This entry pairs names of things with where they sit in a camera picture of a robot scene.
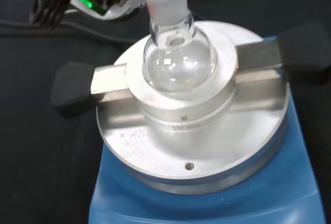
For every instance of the clear round-bottom glass flask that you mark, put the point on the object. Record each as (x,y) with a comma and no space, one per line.
(178,66)

